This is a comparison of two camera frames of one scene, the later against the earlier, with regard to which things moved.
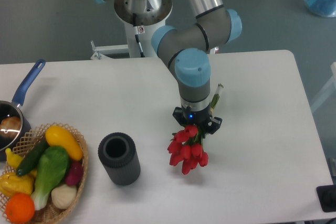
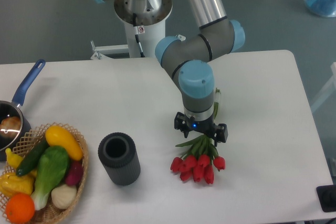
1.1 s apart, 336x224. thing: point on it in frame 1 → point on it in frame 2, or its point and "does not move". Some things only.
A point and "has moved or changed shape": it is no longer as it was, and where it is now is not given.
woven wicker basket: (3, 200) does not move
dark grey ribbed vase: (117, 152) does not move
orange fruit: (20, 208) does not move
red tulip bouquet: (186, 149) has moved or changed shape
